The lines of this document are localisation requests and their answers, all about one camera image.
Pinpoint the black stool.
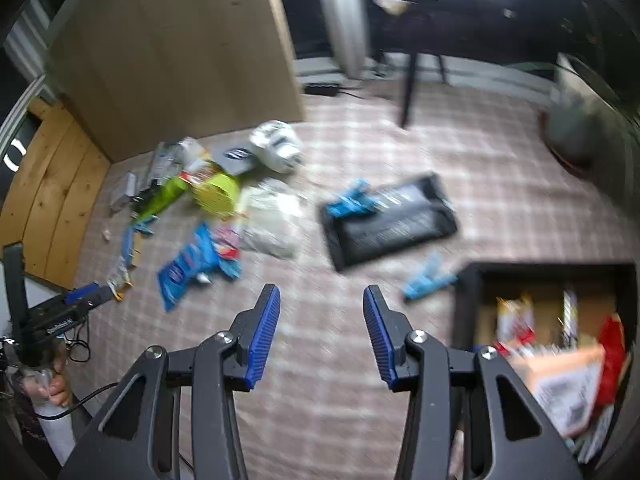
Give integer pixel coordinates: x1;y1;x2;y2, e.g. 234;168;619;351
375;10;451;128

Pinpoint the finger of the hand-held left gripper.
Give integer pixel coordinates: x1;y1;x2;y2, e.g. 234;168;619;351
64;282;113;308

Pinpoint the green flat packet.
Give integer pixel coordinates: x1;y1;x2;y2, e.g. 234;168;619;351
134;177;190;226

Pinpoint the orange and white paper packet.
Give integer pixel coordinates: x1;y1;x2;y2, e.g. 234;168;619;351
510;347;607;437

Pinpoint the silver tin box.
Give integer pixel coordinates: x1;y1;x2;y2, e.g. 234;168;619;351
109;172;139;212

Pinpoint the person's left hand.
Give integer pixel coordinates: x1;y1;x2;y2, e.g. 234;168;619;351
22;355;71;411

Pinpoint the blue snack packet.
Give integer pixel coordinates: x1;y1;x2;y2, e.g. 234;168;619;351
157;222;242;312

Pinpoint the black glossy packet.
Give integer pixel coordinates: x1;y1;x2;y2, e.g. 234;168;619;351
320;172;459;274

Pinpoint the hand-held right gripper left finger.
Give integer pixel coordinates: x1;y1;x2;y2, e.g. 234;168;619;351
57;283;282;480

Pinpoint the person's left forearm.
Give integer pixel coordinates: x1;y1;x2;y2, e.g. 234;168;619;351
30;402;81;466

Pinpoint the pine wood panel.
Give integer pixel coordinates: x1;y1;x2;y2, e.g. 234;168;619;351
0;97;111;286

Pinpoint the grey metal pole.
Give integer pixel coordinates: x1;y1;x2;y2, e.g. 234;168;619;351
310;0;371;78

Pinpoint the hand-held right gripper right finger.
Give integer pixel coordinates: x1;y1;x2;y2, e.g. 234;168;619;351
362;285;586;480

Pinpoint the black box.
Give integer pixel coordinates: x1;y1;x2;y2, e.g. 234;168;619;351
452;261;637;463

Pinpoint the white charger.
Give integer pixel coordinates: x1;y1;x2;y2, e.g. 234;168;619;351
250;120;303;173

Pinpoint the blue clip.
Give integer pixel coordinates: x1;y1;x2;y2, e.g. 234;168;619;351
326;179;380;219
401;254;459;302

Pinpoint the light plywood board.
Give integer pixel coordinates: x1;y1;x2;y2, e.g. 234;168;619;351
47;0;306;163

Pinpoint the black thin cable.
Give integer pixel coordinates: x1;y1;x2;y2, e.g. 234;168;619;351
62;317;123;416

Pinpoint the red and white snack packet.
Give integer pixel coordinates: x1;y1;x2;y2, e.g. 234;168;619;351
495;295;534;357

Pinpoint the grey tube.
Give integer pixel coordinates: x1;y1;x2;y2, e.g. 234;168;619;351
149;142;177;187

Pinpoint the black card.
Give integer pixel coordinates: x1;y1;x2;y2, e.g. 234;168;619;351
215;145;258;175

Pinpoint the blue and white packet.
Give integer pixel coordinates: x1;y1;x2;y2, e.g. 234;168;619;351
121;224;144;267

